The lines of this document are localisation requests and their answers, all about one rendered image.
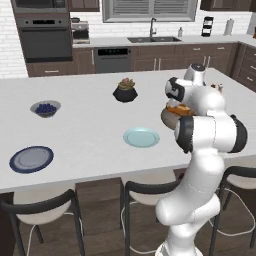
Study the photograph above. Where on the orange bun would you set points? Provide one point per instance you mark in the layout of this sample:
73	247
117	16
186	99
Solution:
177	109

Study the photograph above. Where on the brown side cupboards run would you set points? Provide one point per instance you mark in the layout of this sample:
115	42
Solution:
246	65

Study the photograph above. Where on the brown base cupboards run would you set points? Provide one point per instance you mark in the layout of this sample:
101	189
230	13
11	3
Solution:
173	56

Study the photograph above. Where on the grey dishwasher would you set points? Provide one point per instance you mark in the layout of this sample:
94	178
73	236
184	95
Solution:
112	60

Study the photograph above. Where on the dark sink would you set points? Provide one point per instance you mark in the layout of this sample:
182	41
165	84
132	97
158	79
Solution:
154	39

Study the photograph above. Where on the black pot with succulent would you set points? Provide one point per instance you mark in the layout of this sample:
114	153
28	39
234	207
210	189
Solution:
125	91

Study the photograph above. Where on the brown wall cupboard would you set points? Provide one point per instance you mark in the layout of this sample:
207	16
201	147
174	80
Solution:
84	4
226	4

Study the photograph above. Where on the small brown and white object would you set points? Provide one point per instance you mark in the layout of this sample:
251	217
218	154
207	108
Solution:
218	87

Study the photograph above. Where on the grey soap bottle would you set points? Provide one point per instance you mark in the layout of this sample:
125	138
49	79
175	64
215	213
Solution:
180	32

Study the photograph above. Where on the blue rimmed grey plate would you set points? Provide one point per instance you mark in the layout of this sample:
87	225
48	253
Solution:
31	159

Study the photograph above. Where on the black wall oven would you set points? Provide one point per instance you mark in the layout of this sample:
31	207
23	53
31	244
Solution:
44	38

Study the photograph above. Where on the black frame white seat stool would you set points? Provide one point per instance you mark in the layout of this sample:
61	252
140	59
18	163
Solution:
146	195
240	180
40	208

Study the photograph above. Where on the light teal plate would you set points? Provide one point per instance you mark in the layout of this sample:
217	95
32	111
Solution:
141	137

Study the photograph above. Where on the dark tap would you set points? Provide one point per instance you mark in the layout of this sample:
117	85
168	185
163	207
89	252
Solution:
152	27

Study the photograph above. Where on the white paper towel roll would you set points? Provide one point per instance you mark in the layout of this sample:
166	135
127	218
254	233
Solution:
228	26

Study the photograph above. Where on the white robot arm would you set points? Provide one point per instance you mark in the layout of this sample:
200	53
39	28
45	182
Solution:
200	186

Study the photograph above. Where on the grey bowl with buns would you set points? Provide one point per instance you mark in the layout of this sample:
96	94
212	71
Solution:
167	119

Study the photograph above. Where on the black microwave oven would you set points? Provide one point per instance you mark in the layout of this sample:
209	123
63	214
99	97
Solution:
40	4

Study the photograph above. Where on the blueberries heap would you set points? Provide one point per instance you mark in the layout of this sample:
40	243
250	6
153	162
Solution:
45	108

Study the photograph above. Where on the black and white rack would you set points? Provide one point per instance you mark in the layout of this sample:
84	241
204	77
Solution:
207	26

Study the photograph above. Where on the window with grey blinds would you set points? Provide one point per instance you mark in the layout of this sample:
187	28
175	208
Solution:
150	9

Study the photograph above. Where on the silver coffee machine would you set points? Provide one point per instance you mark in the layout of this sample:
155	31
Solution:
80	31

